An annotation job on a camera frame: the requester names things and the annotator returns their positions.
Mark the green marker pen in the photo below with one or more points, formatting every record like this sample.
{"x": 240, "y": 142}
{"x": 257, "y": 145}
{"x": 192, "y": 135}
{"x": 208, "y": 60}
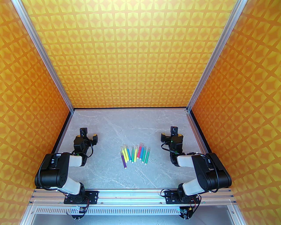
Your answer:
{"x": 132, "y": 155}
{"x": 144, "y": 155}
{"x": 147, "y": 157}

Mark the blue marker pen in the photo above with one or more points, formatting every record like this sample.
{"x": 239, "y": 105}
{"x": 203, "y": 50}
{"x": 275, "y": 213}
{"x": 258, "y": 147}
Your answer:
{"x": 129, "y": 157}
{"x": 141, "y": 152}

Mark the red marker pen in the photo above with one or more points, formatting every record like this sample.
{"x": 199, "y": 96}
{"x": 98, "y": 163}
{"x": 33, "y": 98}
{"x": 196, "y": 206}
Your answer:
{"x": 139, "y": 151}

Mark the yellow marker pen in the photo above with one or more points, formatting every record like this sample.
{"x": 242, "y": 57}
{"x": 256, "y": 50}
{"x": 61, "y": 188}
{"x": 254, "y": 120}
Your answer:
{"x": 127, "y": 153}
{"x": 135, "y": 155}
{"x": 124, "y": 155}

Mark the purple marker pen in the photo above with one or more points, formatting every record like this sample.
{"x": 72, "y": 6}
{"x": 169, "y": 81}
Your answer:
{"x": 124, "y": 162}

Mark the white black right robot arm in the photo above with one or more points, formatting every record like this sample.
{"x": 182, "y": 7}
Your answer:
{"x": 206, "y": 173}

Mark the black table edge strip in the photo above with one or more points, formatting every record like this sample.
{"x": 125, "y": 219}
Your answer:
{"x": 131, "y": 108}

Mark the small circuit board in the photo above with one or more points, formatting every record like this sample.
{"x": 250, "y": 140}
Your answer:
{"x": 78, "y": 211}
{"x": 185, "y": 212}

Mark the grey metal lower panel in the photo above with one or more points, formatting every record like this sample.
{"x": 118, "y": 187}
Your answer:
{"x": 131, "y": 220}

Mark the black silver table side rail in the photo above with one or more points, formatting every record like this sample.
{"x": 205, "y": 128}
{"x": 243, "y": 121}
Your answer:
{"x": 197, "y": 129}
{"x": 64, "y": 129}

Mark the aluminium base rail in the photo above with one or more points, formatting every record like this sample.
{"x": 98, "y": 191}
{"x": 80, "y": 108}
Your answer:
{"x": 131, "y": 195}

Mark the aluminium frame post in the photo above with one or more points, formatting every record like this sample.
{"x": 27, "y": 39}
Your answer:
{"x": 45, "y": 57}
{"x": 213, "y": 57}

